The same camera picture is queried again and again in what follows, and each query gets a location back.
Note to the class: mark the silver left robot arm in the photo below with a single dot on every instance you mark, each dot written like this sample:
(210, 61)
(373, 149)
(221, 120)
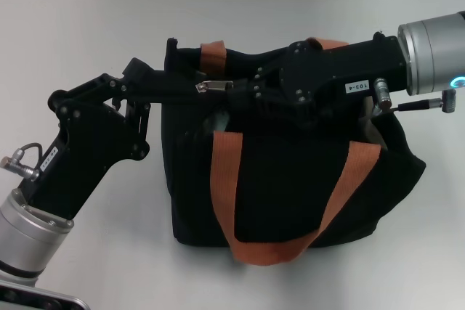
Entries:
(25, 237)

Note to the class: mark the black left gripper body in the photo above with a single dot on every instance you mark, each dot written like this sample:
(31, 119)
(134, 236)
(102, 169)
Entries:
(83, 150)

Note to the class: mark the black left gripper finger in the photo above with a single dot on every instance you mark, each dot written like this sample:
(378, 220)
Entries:
(140, 117)
(91, 86)

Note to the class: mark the silver-edged robot torso housing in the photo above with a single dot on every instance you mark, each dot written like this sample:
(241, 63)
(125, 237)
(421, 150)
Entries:
(43, 297)

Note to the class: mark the silver metal zipper pull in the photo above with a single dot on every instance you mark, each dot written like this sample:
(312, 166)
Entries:
(214, 86)

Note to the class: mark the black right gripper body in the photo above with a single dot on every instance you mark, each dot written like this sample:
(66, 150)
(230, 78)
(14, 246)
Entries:
(345, 67)

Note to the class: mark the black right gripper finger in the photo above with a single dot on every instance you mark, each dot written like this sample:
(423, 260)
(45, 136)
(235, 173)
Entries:
(283, 110)
(276, 63)

